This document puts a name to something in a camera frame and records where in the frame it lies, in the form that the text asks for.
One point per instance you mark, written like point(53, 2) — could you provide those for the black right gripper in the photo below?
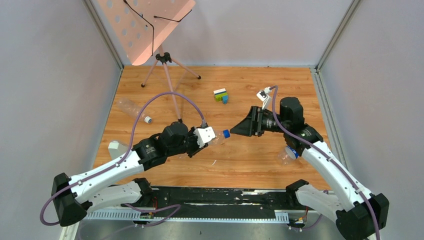
point(251, 125)

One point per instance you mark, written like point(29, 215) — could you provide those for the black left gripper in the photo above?
point(193, 145)

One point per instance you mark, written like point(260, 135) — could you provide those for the clear Pepsi bottle blue label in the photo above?
point(218, 140)

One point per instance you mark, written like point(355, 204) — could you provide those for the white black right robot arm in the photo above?
point(357, 212)

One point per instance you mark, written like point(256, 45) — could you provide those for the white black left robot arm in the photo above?
point(78, 195)

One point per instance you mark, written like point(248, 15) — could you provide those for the clear bottle blue cap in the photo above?
point(287, 155)

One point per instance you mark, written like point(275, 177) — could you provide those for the clear bottle white cap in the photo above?
point(132, 109)

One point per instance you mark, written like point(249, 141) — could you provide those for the coloured toy brick stack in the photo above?
point(221, 95)

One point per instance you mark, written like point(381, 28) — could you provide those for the white carton with cap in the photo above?
point(117, 149)

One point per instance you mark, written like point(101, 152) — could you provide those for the pink music stand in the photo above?
point(142, 26)

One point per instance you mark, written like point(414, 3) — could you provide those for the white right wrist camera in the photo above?
point(264, 96)

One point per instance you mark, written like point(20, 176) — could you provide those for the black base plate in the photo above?
point(219, 203)

